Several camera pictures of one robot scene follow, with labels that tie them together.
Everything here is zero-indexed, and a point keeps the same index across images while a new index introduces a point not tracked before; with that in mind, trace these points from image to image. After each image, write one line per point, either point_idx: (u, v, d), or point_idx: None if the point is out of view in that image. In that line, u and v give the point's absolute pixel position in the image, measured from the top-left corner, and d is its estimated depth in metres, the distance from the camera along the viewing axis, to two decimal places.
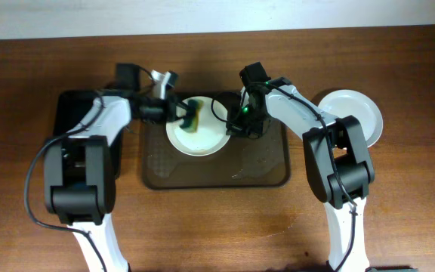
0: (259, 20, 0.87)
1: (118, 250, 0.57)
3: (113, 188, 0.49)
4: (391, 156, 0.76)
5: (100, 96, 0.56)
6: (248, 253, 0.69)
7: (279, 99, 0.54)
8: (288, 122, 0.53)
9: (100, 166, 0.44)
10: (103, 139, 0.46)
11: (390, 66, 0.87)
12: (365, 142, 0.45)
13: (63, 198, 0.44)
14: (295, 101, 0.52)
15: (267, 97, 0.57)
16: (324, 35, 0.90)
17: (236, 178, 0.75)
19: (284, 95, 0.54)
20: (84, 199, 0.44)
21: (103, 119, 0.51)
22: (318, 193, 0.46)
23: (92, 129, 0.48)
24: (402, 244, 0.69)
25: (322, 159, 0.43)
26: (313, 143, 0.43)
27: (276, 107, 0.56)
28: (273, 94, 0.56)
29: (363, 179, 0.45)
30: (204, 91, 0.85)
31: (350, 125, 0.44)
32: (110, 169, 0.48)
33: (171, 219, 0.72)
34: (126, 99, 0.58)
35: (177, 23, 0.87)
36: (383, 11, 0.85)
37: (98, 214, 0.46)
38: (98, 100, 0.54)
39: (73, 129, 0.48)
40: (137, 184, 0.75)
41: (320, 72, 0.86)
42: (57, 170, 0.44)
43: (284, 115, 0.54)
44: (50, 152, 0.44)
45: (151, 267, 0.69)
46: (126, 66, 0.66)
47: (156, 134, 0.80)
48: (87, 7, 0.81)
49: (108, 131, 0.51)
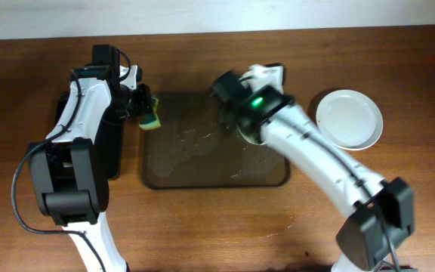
0: (259, 20, 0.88)
1: (115, 250, 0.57)
3: (106, 186, 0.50)
4: (390, 156, 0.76)
5: (78, 81, 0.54)
6: (248, 253, 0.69)
7: (290, 136, 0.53)
8: (300, 162, 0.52)
9: (90, 170, 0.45)
10: (87, 141, 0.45)
11: (389, 65, 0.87)
12: (413, 208, 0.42)
13: (56, 200, 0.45)
14: (313, 142, 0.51)
15: (266, 128, 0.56)
16: (323, 35, 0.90)
17: (236, 178, 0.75)
19: (294, 132, 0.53)
20: (75, 199, 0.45)
21: (84, 114, 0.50)
22: (354, 255, 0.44)
23: (74, 129, 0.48)
24: (402, 244, 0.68)
25: (372, 239, 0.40)
26: (365, 227, 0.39)
27: (282, 144, 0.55)
28: (272, 124, 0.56)
29: (402, 236, 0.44)
30: (203, 91, 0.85)
31: (399, 195, 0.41)
32: (100, 169, 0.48)
33: (171, 219, 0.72)
34: (105, 81, 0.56)
35: (176, 23, 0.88)
36: (380, 11, 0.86)
37: (93, 214, 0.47)
38: (76, 89, 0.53)
39: (54, 131, 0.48)
40: (136, 184, 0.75)
41: (320, 72, 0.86)
42: (44, 173, 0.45)
43: (298, 158, 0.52)
44: (35, 158, 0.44)
45: (150, 267, 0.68)
46: (102, 47, 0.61)
47: (156, 134, 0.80)
48: (87, 7, 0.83)
49: (91, 123, 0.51)
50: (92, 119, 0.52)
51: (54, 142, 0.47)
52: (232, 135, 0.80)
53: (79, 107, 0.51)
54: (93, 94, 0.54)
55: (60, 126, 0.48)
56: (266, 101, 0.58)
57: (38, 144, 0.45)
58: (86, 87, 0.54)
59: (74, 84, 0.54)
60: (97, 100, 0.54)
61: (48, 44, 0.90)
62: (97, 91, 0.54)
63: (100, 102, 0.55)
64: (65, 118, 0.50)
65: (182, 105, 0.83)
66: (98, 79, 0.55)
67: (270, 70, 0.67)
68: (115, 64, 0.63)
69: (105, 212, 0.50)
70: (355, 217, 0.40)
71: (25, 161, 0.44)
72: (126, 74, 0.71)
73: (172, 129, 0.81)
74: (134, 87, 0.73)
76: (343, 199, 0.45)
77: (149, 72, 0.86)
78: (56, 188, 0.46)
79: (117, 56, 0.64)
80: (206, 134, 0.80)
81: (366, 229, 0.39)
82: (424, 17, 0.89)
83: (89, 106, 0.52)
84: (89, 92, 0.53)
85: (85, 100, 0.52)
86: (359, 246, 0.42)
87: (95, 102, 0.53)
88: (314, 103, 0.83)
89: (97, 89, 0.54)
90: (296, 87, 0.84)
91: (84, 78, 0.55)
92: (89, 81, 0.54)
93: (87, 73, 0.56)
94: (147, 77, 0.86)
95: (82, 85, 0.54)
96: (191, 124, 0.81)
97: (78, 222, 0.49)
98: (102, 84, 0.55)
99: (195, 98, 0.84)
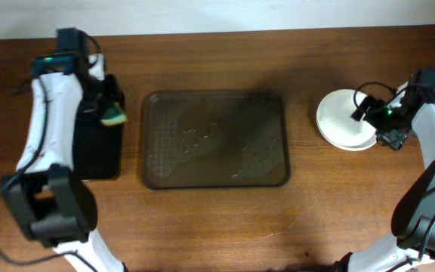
0: (259, 20, 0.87)
1: (110, 259, 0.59)
3: (91, 200, 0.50)
4: (390, 157, 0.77)
5: (40, 82, 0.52)
6: (248, 253, 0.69)
7: None
8: (423, 139, 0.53)
9: (72, 199, 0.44)
10: (65, 171, 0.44)
11: (389, 66, 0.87)
12: None
13: (39, 227, 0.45)
14: None
15: (426, 105, 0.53)
16: (323, 35, 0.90)
17: (235, 178, 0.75)
19: None
20: (63, 222, 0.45)
21: (57, 127, 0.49)
22: (400, 214, 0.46)
23: (46, 150, 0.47)
24: None
25: (433, 194, 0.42)
26: None
27: (423, 116, 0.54)
28: None
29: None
30: (203, 91, 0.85)
31: None
32: (81, 190, 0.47)
33: (171, 219, 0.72)
34: (73, 72, 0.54)
35: (176, 23, 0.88)
36: (381, 11, 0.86)
37: (81, 234, 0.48)
38: (41, 96, 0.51)
39: (26, 157, 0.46)
40: (136, 184, 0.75)
41: (321, 72, 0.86)
42: (23, 204, 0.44)
43: (428, 135, 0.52)
44: (11, 192, 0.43)
45: (151, 267, 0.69)
46: (64, 32, 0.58)
47: (157, 134, 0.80)
48: (87, 7, 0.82)
49: (64, 131, 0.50)
50: (66, 126, 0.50)
51: (29, 171, 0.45)
52: (232, 135, 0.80)
53: (50, 116, 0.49)
54: (60, 95, 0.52)
55: (32, 152, 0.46)
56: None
57: (10, 179, 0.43)
58: (53, 89, 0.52)
59: (38, 89, 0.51)
60: (68, 100, 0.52)
61: (48, 44, 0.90)
62: (65, 91, 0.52)
63: (71, 101, 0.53)
64: (34, 139, 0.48)
65: (183, 105, 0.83)
66: (65, 75, 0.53)
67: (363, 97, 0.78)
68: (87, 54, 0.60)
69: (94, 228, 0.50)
70: None
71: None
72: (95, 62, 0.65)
73: (172, 129, 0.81)
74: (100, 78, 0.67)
76: None
77: (150, 72, 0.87)
78: (38, 214, 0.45)
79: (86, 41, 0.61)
80: (206, 134, 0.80)
81: None
82: (424, 17, 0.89)
83: (59, 112, 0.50)
84: (57, 94, 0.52)
85: (53, 106, 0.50)
86: (415, 199, 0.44)
87: (66, 103, 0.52)
88: (314, 103, 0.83)
89: (65, 89, 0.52)
90: (296, 87, 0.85)
91: (48, 75, 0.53)
92: (56, 82, 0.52)
93: (50, 65, 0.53)
94: (147, 77, 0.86)
95: (47, 88, 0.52)
96: (191, 124, 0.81)
97: (70, 241, 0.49)
98: (69, 80, 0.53)
99: (195, 98, 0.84)
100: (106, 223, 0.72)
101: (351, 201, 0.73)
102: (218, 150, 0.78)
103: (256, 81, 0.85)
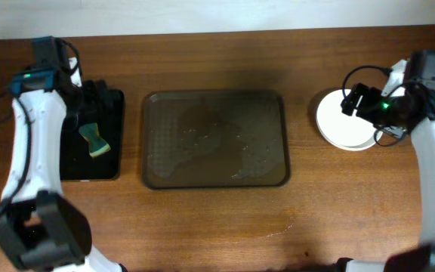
0: (259, 20, 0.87)
1: (107, 262, 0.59)
3: (85, 224, 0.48)
4: (390, 156, 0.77)
5: (21, 98, 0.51)
6: (248, 253, 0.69)
7: None
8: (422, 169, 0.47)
9: (63, 227, 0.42)
10: (53, 200, 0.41)
11: (390, 65, 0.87)
12: None
13: (32, 256, 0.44)
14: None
15: (429, 125, 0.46)
16: (323, 35, 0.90)
17: (236, 178, 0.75)
19: None
20: (55, 251, 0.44)
21: (41, 152, 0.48)
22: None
23: (32, 176, 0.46)
24: (402, 244, 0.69)
25: None
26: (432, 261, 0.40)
27: (424, 144, 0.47)
28: None
29: None
30: (204, 90, 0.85)
31: None
32: (73, 214, 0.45)
33: (171, 219, 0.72)
34: (53, 88, 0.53)
35: (176, 23, 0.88)
36: (381, 11, 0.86)
37: (78, 260, 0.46)
38: (24, 117, 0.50)
39: (11, 186, 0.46)
40: (136, 184, 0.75)
41: (320, 72, 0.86)
42: (11, 236, 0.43)
43: (428, 170, 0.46)
44: None
45: (151, 267, 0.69)
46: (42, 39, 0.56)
47: (157, 134, 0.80)
48: (87, 7, 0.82)
49: (50, 152, 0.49)
50: (50, 148, 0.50)
51: (16, 199, 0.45)
52: (232, 135, 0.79)
53: (34, 137, 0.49)
54: (44, 114, 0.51)
55: (15, 178, 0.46)
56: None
57: None
58: (35, 109, 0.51)
59: (20, 106, 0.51)
60: (51, 119, 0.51)
61: None
62: (47, 110, 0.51)
63: (55, 120, 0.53)
64: (18, 165, 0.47)
65: (183, 105, 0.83)
66: (45, 91, 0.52)
67: None
68: (66, 63, 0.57)
69: (90, 251, 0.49)
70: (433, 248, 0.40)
71: None
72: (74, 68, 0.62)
73: (172, 129, 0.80)
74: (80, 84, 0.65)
76: None
77: (150, 72, 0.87)
78: (29, 244, 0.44)
79: (64, 47, 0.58)
80: (206, 134, 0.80)
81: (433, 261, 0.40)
82: (424, 17, 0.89)
83: (44, 134, 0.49)
84: (40, 114, 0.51)
85: (36, 128, 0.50)
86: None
87: (49, 123, 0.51)
88: (313, 103, 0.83)
89: (48, 108, 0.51)
90: (296, 87, 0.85)
91: (29, 93, 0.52)
92: (38, 101, 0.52)
93: (30, 80, 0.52)
94: (147, 77, 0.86)
95: (29, 107, 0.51)
96: (191, 124, 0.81)
97: (66, 266, 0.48)
98: (50, 98, 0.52)
99: (195, 98, 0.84)
100: (106, 223, 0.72)
101: (351, 201, 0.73)
102: (218, 150, 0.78)
103: (256, 81, 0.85)
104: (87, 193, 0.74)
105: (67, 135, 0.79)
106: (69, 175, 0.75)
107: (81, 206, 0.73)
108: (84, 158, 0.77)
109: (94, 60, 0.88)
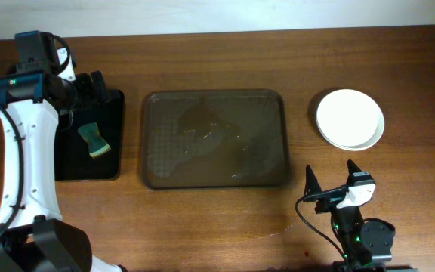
0: (259, 20, 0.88)
1: (103, 264, 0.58)
3: (84, 238, 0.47)
4: (390, 156, 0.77)
5: (9, 108, 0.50)
6: (248, 253, 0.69)
7: None
8: None
9: (61, 251, 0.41)
10: (50, 224, 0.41)
11: (389, 66, 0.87)
12: None
13: None
14: None
15: None
16: (323, 36, 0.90)
17: (235, 178, 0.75)
19: None
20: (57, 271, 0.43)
21: (35, 173, 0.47)
22: None
23: (27, 201, 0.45)
24: (402, 244, 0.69)
25: None
26: None
27: None
28: None
29: None
30: (203, 91, 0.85)
31: None
32: (72, 233, 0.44)
33: (171, 219, 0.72)
34: (44, 93, 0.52)
35: (176, 23, 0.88)
36: (381, 12, 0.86)
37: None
38: (13, 133, 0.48)
39: (4, 210, 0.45)
40: (137, 184, 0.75)
41: (320, 72, 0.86)
42: (10, 264, 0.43)
43: None
44: None
45: (151, 267, 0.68)
46: (25, 37, 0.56)
47: (157, 134, 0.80)
48: (87, 7, 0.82)
49: (44, 168, 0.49)
50: (44, 165, 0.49)
51: (11, 227, 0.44)
52: (232, 136, 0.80)
53: (28, 156, 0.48)
54: (35, 129, 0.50)
55: (9, 206, 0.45)
56: (370, 264, 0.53)
57: None
58: (26, 123, 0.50)
59: (7, 121, 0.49)
60: (44, 134, 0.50)
61: None
62: (39, 125, 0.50)
63: (48, 133, 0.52)
64: (11, 186, 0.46)
65: (183, 106, 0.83)
66: (35, 102, 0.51)
67: (354, 101, 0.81)
68: (52, 57, 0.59)
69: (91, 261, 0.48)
70: None
71: None
72: (65, 62, 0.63)
73: (173, 129, 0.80)
74: (73, 78, 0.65)
76: None
77: (150, 72, 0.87)
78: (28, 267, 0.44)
79: (51, 41, 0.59)
80: (206, 134, 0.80)
81: None
82: (423, 18, 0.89)
83: (36, 150, 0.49)
84: (31, 128, 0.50)
85: (28, 143, 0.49)
86: None
87: (41, 137, 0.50)
88: (313, 103, 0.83)
89: (39, 121, 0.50)
90: (297, 87, 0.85)
91: (16, 102, 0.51)
92: (29, 114, 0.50)
93: (18, 85, 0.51)
94: (147, 77, 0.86)
95: (18, 122, 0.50)
96: (191, 124, 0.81)
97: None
98: (42, 109, 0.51)
99: (195, 98, 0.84)
100: (106, 223, 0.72)
101: None
102: (218, 151, 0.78)
103: (256, 81, 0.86)
104: (88, 193, 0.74)
105: (67, 136, 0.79)
106: (69, 175, 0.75)
107: (81, 206, 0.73)
108: (84, 158, 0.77)
109: (95, 60, 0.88)
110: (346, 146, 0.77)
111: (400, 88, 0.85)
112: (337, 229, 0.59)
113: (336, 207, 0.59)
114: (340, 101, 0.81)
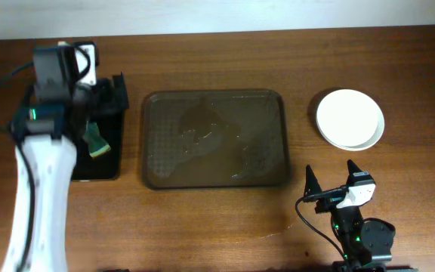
0: (260, 20, 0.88)
1: None
3: None
4: (390, 156, 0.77)
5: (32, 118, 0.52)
6: (248, 253, 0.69)
7: None
8: None
9: None
10: None
11: (389, 66, 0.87)
12: None
13: None
14: None
15: None
16: (322, 36, 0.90)
17: (236, 178, 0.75)
19: None
20: None
21: (47, 215, 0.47)
22: None
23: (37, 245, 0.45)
24: (402, 244, 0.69)
25: None
26: None
27: None
28: None
29: None
30: (203, 91, 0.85)
31: None
32: None
33: (171, 219, 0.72)
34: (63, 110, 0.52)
35: (176, 23, 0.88)
36: (381, 12, 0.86)
37: None
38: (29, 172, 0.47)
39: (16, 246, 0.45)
40: (137, 184, 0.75)
41: (320, 72, 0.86)
42: None
43: None
44: None
45: (151, 267, 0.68)
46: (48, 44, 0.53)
47: (157, 134, 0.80)
48: (87, 7, 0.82)
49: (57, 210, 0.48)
50: (57, 207, 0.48)
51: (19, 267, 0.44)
52: (232, 136, 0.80)
53: (41, 201, 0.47)
54: (50, 174, 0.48)
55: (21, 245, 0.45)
56: (371, 264, 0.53)
57: None
58: (42, 166, 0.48)
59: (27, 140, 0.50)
60: (59, 177, 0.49)
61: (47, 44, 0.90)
62: (55, 168, 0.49)
63: (64, 166, 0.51)
64: (23, 222, 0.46)
65: (183, 106, 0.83)
66: None
67: (354, 101, 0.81)
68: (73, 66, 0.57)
69: None
70: None
71: None
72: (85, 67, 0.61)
73: (173, 129, 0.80)
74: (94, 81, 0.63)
76: None
77: (151, 72, 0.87)
78: None
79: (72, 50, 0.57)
80: (206, 134, 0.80)
81: None
82: (424, 18, 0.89)
83: (51, 194, 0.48)
84: (47, 174, 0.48)
85: (42, 187, 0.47)
86: None
87: (56, 182, 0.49)
88: (313, 103, 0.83)
89: (56, 166, 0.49)
90: (297, 88, 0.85)
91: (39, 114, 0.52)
92: (45, 156, 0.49)
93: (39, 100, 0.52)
94: (147, 77, 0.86)
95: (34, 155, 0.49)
96: (191, 124, 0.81)
97: None
98: (60, 152, 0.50)
99: (196, 98, 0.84)
100: (106, 223, 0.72)
101: None
102: (219, 151, 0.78)
103: (256, 81, 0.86)
104: (87, 193, 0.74)
105: None
106: None
107: (80, 206, 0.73)
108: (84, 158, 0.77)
109: None
110: (346, 146, 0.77)
111: (400, 88, 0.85)
112: (337, 229, 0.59)
113: (336, 207, 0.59)
114: (340, 101, 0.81)
